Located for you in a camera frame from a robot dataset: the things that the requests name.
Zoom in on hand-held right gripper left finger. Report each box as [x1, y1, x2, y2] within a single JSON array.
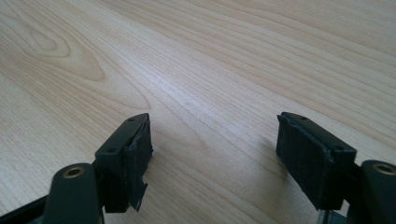
[[93, 112, 154, 215]]

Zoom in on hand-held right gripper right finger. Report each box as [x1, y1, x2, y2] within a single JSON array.
[[275, 111, 358, 211]]

